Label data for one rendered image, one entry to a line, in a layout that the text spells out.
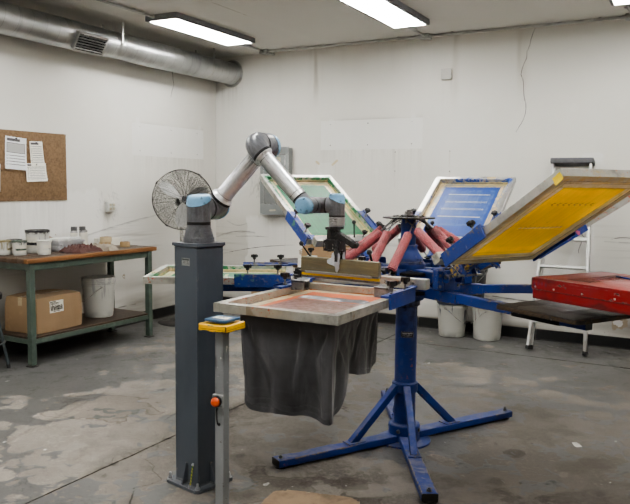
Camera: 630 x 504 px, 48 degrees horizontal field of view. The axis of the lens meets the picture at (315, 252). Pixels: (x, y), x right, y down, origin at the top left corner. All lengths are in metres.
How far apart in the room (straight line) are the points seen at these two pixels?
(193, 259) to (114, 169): 4.21
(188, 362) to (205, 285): 0.39
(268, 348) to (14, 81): 4.40
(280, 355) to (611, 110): 4.89
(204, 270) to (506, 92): 4.60
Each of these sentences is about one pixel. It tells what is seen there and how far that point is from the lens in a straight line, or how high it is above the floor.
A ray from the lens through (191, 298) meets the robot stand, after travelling 3.46.
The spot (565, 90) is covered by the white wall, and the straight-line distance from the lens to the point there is 7.26.
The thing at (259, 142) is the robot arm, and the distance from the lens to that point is 3.32.
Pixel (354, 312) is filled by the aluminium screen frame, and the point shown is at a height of 0.98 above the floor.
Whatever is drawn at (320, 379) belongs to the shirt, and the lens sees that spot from 2.91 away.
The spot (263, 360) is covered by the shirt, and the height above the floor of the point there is 0.75.
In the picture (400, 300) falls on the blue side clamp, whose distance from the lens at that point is 3.23.
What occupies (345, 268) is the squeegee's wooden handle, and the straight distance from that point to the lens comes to 3.31.
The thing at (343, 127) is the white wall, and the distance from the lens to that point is 7.97.
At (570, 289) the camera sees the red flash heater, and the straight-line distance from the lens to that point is 3.02.
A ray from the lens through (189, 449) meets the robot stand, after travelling 3.67.
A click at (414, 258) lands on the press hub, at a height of 1.08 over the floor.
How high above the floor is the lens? 1.48
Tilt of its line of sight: 5 degrees down
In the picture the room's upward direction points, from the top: 1 degrees clockwise
